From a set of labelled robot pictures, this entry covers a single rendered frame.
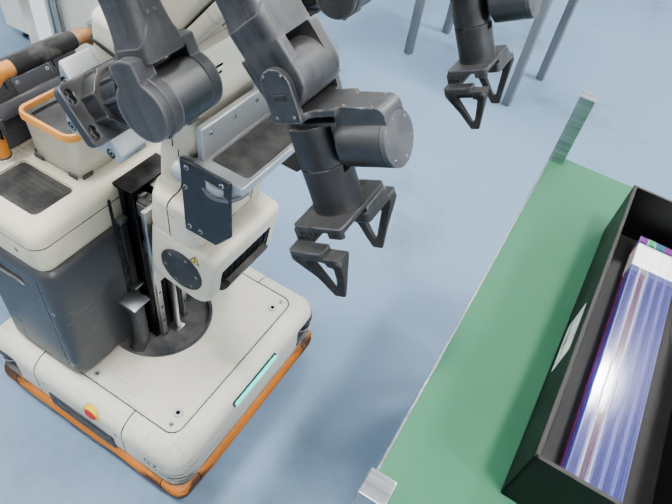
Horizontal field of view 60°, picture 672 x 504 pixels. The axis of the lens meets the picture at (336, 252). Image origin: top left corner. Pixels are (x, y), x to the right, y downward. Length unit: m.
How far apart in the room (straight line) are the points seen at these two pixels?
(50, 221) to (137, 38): 0.61
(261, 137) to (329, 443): 1.07
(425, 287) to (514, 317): 1.28
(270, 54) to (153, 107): 0.18
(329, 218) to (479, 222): 1.93
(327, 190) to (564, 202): 0.66
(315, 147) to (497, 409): 0.45
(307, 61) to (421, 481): 0.51
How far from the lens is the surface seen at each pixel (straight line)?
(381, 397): 1.91
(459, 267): 2.32
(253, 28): 0.57
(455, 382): 0.85
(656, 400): 0.96
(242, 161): 0.95
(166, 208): 1.11
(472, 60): 0.97
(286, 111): 0.58
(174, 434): 1.51
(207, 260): 1.13
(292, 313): 1.69
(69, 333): 1.45
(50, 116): 1.31
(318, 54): 0.59
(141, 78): 0.70
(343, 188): 0.62
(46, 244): 1.24
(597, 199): 1.24
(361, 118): 0.56
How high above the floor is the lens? 1.64
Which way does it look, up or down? 47 degrees down
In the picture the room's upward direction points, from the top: 11 degrees clockwise
